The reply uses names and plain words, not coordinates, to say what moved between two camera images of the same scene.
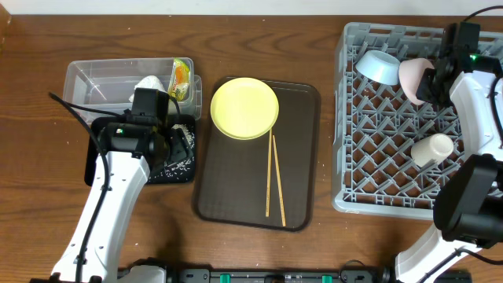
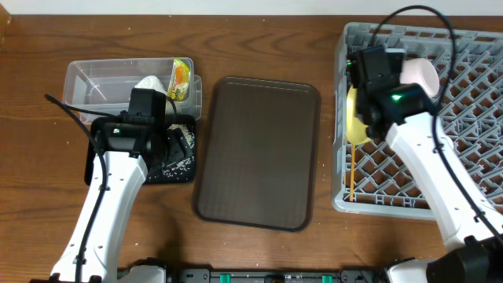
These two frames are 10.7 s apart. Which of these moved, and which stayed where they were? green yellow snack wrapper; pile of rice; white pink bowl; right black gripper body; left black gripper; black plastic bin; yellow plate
Moved: right black gripper body; yellow plate
Stayed: green yellow snack wrapper; black plastic bin; pile of rice; left black gripper; white pink bowl
